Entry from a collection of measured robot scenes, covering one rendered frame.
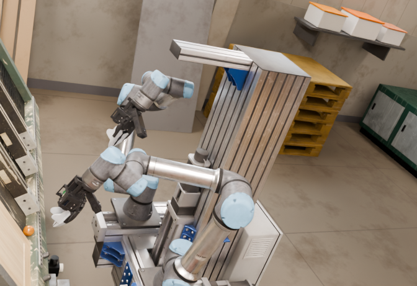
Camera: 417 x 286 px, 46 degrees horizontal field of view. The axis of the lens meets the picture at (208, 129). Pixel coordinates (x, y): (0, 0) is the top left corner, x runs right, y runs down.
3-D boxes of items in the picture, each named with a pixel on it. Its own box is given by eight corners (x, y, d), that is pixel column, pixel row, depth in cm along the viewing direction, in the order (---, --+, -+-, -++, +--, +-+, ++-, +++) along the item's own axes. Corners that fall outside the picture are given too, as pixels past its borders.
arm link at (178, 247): (190, 262, 212) (200, 238, 207) (188, 284, 200) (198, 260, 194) (164, 255, 211) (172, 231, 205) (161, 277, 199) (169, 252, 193)
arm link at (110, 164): (128, 164, 166) (108, 148, 163) (107, 186, 167) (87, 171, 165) (129, 156, 173) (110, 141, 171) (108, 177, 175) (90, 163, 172)
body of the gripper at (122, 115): (118, 123, 203) (136, 100, 202) (131, 134, 199) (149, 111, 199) (108, 118, 196) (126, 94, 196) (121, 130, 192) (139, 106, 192)
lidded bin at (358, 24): (357, 31, 686) (366, 13, 675) (376, 41, 656) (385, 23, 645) (332, 25, 662) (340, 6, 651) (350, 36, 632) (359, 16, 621)
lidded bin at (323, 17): (326, 24, 653) (332, 7, 643) (340, 33, 627) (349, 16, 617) (301, 18, 632) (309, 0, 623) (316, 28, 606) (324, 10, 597)
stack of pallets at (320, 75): (283, 120, 717) (311, 56, 674) (321, 157, 643) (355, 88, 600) (200, 111, 647) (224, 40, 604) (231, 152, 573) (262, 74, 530)
